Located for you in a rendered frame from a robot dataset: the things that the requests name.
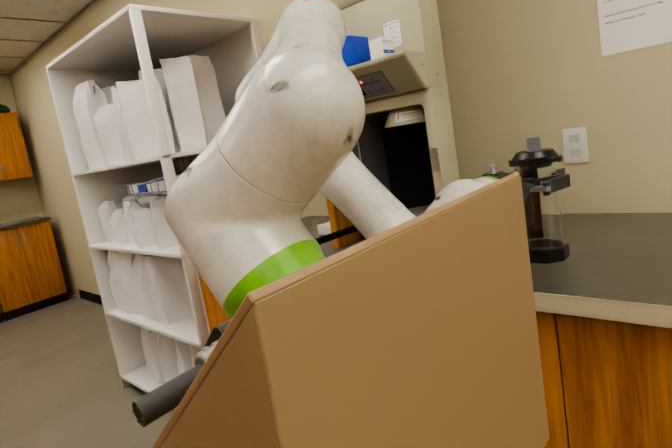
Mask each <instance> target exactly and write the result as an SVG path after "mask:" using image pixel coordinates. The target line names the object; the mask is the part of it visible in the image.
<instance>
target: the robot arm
mask: <svg viewBox="0 0 672 448"><path fill-rule="evenodd" d="M345 40H346V23H345V19H344V17H343V15H342V13H341V11H340V10H339V8H338V7H337V6H336V5H335V4H334V3H333V2H332V1H330V0H294V1H293V2H291V3H290V4H289V5H288V6H287V7H286V9H285V10H284V12H283V13H282V16H281V18H280V20H279V23H278V25H277V27H276V30H275V32H274V34H273V36H272V38H271V40H270V42H269V43H268V45H267V47H266V49H265V50H264V52H263V54H262V55H261V57H260V58H259V60H258V61H257V62H256V63H255V65H254V66H253V67H252V69H251V70H250V71H249V73H248V74H247V75H246V76H245V78H244V79H243V80H242V82H241V83H240V85H239V87H238V89H237V92H236V97H235V105H234V107H233V108H232V110H231V111H230V113H229V115H228V116H227V118H226V119H225V121H224V123H223V124H222V126H221V127H220V129H219V131H218V132H217V134H216V135H215V137H214V138H213V139H212V141H211V142H210V143H209V145H208V146H207V147H206V148H205V149H204V150H203V151H202V152H201V153H200V155H199V156H198V157H197V158H196V159H195V160H194V161H193V162H192V163H191V164H190V165H189V166H188V168H187V169H186V170H185V171H184V172H183V173H182V174H181V175H180V177H179V178H178V179H177V180H176V182H175V183H174V184H173V186H172V187H171V189H170V191H169V193H168V195H167V197H166V200H165V205H164V214H165V219H166V221H167V223H168V225H169V227H170V228H171V230H172V231H173V233H174V235H175V236H176V238H177V240H178V241H179V243H180V244H181V246H182V248H183V249H184V251H185V252H186V254H187V255H188V257H189V258H190V260H191V261H192V263H193V264H194V266H195V268H196V269H197V271H198V272H199V274H200V275H201V277H202V279H203V280H204V282H205V283H206V284H207V286H208V287H209V289H210V290H211V292H212V294H213V295H214V297H215V298H216V300H217V301H218V303H219V304H220V306H221V307H222V309H223V311H224V312H225V313H226V314H227V315H228V316H229V317H230V318H231V319H229V320H227V321H226V322H224V323H222V324H220V325H218V326H216V327H214V328H213V330H212V332H211V334H210V336H209V338H208V340H207V342H206V344H205V346H204V348H202V350H201V351H200V352H199V353H197V354H196V356H195V360H194V363H195V366H194V367H192V368H191V369H189V370H187V371H185V372H184V373H182V374H180V375H178V376H177V377H175V378H173V379H171V380H170V381H168V382H166V383H164V384H163V385H161V386H159V387H157V388H156V389H154V390H152V391H150V392H149V393H147V394H145V395H143V396H142V397H140V398H138V399H136V400H135V401H133V402H132V408H133V410H132V411H133V413H134V414H135V416H136V418H137V422H138V423H139V424H140V425H141V426H142V427H145V426H147V425H149V424H150V423H152V422H153V421H155V420H157V419H158V418H160V417H162V416H163V415H165V414H166V413H168V412H170V411H171V410H173V409H174V408H176V407H178V405H179V403H180V402H181V400H182V398H183V397H184V395H185V394H186V392H187V390H188V389H189V387H190V386H191V384H192V382H193V381H194V379H195V378H196V376H197V374H198V373H199V371H200V369H201V368H202V366H203V365H204V363H205V361H206V360H207V358H208V357H209V355H210V353H211V352H212V350H213V349H214V347H215V345H216V344H217V342H218V340H219V339H220V337H221V336H222V334H223V332H224V331H225V329H226V328H227V326H228V324H229V323H230V321H231V320H232V318H233V316H234V315H235V313H236V311H237V310H238V308H239V307H240V305H241V303H242V302H243V300H244V299H245V297H246V295H247V294H248V293H249V292H252V291H254V290H256V289H258V288H260V287H263V286H265V285H267V284H269V283H271V282H274V281H276V280H278V279H280V278H282V277H285V276H287V275H289V274H291V273H293V272H296V271H298V270H300V269H302V268H305V267H307V266H309V265H311V264H313V263H316V262H318V261H320V260H322V259H324V258H325V256H324V254H323V252H322V250H321V247H320V245H319V243H318V242H317V241H316V240H315V238H314V237H313V236H312V234H311V233H310V232H309V231H308V229H307V228H306V227H305V226H304V224H303V223H302V220H301V214H302V212H303V210H304V209H305V208H306V206H307V205H308V204H309V203H310V201H311V200H312V199H313V198H314V196H315V195H316V194H317V193H318V191H319V192H321V193H322V194H323V195H324V196H325V197H326V198H327V199H328V200H329V201H330V202H331V203H332V204H333V205H334V206H335V207H336V208H337V209H338V210H339V211H340V212H341V213H342V214H343V215H344V216H345V217H346V218H347V219H348V220H349V221H350V222H351V223H352V224H353V225H354V226H355V228H356V229H357V230H358V231H359V232H360V233H361V234H362V235H363V236H364V237H365V239H368V238H371V237H373V236H375V235H377V234H380V233H382V232H384V231H386V230H388V229H391V228H393V227H395V226H397V225H399V224H402V223H404V222H406V221H408V220H410V219H413V218H415V217H416V216H415V215H414V214H412V213H411V212H410V211H409V210H408V209H407V208H406V207H404V206H405V205H404V204H402V203H401V202H400V201H399V200H398V199H397V198H396V197H395V196H394V195H393V194H392V193H391V192H390V191H389V190H388V189H387V188H386V187H385V186H384V185H383V184H382V183H381V182H380V181H379V180H378V179H377V178H376V177H375V176H374V175H373V174H372V173H371V172H370V171H369V170H368V169H367V168H366V167H365V166H364V165H363V163H362V162H361V161H360V160H359V159H358V158H357V157H356V156H355V154H354V153H353V152H352V149H353V148H354V147H355V145H356V143H357V142H358V140H359V138H360V135H361V133H362V130H363V127H364V122H365V102H364V96H363V93H362V90H361V87H360V85H359V83H358V81H357V79H356V78H355V76H354V75H353V73H352V72H351V71H350V70H349V68H348V67H347V66H346V64H345V63H344V61H343V57H342V48H343V46H344V43H345ZM489 169H490V171H489V172H488V173H486V174H483V175H482V177H479V178H477V179H474V180H473V179H461V180H457V181H454V182H452V183H450V184H448V185H447V186H445V187H444V188H443V189H442V190H441V191H440V192H439V194H438V195H437V196H436V198H435V199H434V201H433V202H432V203H431V205H430V206H429V207H428V208H427V210H426V211H425V212H424V213H426V212H428V211H430V210H432V209H435V208H437V207H439V206H441V205H443V204H446V203H448V202H450V201H452V200H455V199H457V198H459V197H461V196H463V195H466V194H468V193H470V192H472V191H474V190H477V189H479V188H481V187H483V186H485V185H488V184H490V183H492V182H494V181H496V180H499V179H501V178H503V177H505V176H507V175H510V174H512V173H513V172H512V173H504V172H502V171H500V172H496V170H495V164H490V165H489ZM521 183H522V192H523V201H524V204H525V203H526V201H527V198H528V197H530V196H534V195H537V193H538V192H541V193H542V194H543V195H545V196H549V195H551V193H553V192H556V191H559V190H562V189H564V188H567V187H570V186H571V185H570V174H565V168H561V169H559V170H557V171H555V172H553V173H551V176H546V177H542V178H538V179H536V178H526V179H521ZM424 213H423V214H424Z"/></svg>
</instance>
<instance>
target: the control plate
mask: <svg viewBox="0 0 672 448"><path fill-rule="evenodd" d="M371 78H373V79H374V80H373V81H372V80H371ZM356 79H357V81H358V83H359V81H362V82H363V83H362V84H361V83H359V85H360V87H361V90H364V92H365V93H366V94H367V95H365V96H364V99H366V98H370V97H374V96H379V95H383V94H387V93H392V92H396V91H395V90H394V88H393V87H392V86H391V84H390V83H389V81H388V80H387V78H386V77H385V76H384V74H383V73H382V71H377V72H374V73H370V74H366V75H363V76H359V77H356ZM382 86H383V87H384V88H383V89H381V87H382ZM375 88H377V90H375ZM369 89H370V90H371V92H369V91H368V90H369Z"/></svg>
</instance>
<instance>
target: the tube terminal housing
mask: <svg viewBox="0 0 672 448"><path fill-rule="evenodd" d="M340 11H341V13H342V15H343V17H344V19H345V23H346V36H347V35H353V36H363V37H368V40H369V41H371V40H373V39H376V38H379V37H384V34H383V27H382V24H383V23H385V22H388V21H391V20H394V19H397V18H399V20H400V27H401V34H402V41H403V46H400V47H397V48H394V53H397V52H400V51H403V50H404V51H418V52H424V53H425V57H426V64H427V72H428V79H429V87H428V88H423V89H419V90H415V91H410V92H406V93H401V94H397V95H392V96H388V97H383V98H379V99H375V100H370V101H366V102H365V117H372V116H380V115H381V114H383V113H387V112H389V110H393V109H398V108H403V107H409V106H415V105H422V106H423V108H424V113H425V121H426V128H427V136H428V143H429V150H430V148H437V153H438V160H439V168H440V171H435V172H433V166H432V172H433V180H434V187H435V195H436V196H437V195H438V194H439V192H440V191H441V190H442V189H443V188H444V187H445V186H447V185H448V184H450V183H452V182H454V181H457V180H460V179H459V171H458V163H457V155H456V148H455V140H454V132H453V124H452V116H451V109H450V101H449V93H448V86H447V78H446V70H445V62H444V54H443V47H442V39H441V31H440V23H439V15H438V8H437V0H364V1H362V2H360V3H357V4H355V5H352V6H350V7H348V8H345V9H343V10H340Z"/></svg>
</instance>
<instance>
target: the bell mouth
mask: <svg viewBox="0 0 672 448"><path fill-rule="evenodd" d="M420 122H426V121H425V113H424V108H423V106H422V105H415V106H409V107H403V108H398V109H393V110H389V112H388V116H387V120H386V123H385V127H384V128H390V127H396V126H402V125H408V124H414V123H420Z"/></svg>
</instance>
